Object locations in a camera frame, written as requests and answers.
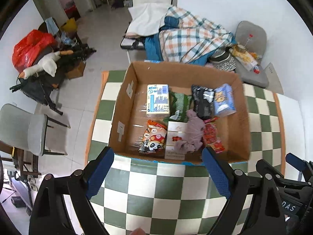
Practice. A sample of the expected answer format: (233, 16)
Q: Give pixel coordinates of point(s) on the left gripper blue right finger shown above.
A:
(219, 170)

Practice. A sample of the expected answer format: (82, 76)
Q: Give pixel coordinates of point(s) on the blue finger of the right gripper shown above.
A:
(263, 168)
(296, 162)

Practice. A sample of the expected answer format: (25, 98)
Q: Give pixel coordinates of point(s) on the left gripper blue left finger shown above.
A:
(96, 171)

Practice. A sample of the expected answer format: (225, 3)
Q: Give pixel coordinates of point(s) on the red snack packet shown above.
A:
(211, 136)

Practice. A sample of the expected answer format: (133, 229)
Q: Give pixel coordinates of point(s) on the white red tissue box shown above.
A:
(175, 132)

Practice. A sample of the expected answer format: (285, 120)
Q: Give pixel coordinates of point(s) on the orange chips bag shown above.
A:
(154, 138)

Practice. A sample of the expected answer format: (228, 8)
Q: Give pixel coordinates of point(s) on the light blue tissue pack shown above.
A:
(223, 101)

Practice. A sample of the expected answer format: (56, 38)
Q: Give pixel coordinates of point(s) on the yellow blue tissue pack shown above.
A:
(157, 101)

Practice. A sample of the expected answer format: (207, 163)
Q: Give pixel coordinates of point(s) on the person's left hand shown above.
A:
(138, 231)

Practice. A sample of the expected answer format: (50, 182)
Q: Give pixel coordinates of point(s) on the green white checkered tablecloth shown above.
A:
(173, 196)

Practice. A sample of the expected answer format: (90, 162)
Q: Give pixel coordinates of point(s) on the black snack packet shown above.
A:
(203, 101)

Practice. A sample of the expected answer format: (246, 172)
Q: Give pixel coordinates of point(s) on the green snack packet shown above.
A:
(179, 104)

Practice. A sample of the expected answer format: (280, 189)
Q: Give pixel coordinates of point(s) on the grey white chair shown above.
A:
(25, 130)

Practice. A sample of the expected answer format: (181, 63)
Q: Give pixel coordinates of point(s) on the black folding stand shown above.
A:
(40, 86)

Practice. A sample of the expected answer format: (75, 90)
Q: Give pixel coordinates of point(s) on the small brown cardboard box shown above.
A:
(76, 71)

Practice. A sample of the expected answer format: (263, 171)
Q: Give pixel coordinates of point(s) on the yellow snack bag on chair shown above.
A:
(240, 52)

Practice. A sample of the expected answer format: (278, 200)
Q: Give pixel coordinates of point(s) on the black white patterned bag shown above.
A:
(222, 60)

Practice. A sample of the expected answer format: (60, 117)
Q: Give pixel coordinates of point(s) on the white goose plush toy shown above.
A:
(47, 64)

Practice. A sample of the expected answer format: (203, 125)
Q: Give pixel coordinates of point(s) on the grey floor chair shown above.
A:
(254, 39)

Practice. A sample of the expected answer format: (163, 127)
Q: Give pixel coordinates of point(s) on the plaid blanket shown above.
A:
(187, 38)

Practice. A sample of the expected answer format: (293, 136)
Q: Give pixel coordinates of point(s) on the red plastic bag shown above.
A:
(28, 49)

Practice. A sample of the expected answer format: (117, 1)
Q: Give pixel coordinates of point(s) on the yellow bin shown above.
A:
(69, 26)

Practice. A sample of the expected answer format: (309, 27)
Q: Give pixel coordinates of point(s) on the folding bed frame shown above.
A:
(128, 45)

